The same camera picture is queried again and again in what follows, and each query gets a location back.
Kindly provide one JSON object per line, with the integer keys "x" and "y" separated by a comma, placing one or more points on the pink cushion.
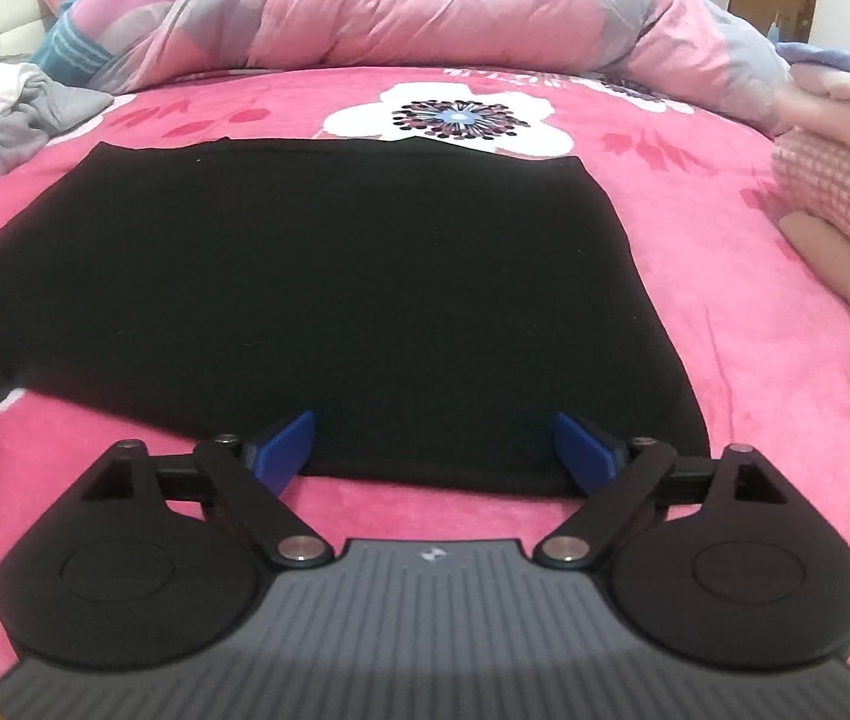
{"x": 57, "y": 1}

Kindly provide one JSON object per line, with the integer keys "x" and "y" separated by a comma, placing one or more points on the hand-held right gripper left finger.
{"x": 282, "y": 454}

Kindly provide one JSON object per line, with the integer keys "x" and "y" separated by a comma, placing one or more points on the grey sweatshirt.
{"x": 20, "y": 127}

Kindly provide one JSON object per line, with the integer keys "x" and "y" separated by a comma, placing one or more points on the black T-shirt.
{"x": 320, "y": 300}

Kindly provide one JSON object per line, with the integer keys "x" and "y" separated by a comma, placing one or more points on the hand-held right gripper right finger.
{"x": 586, "y": 454}

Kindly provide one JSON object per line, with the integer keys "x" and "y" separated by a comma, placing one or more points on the blue folded cloth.
{"x": 845, "y": 67}

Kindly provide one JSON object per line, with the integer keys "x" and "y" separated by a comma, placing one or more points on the teal patterned pillow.
{"x": 72, "y": 45}

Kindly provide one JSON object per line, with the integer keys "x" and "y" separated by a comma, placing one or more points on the pink floral blanket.
{"x": 733, "y": 315}

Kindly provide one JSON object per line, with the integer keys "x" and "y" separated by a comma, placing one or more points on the blue hanging pouch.
{"x": 773, "y": 28}

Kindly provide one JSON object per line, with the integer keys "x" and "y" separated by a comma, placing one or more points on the pink grey floral quilt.
{"x": 395, "y": 0}

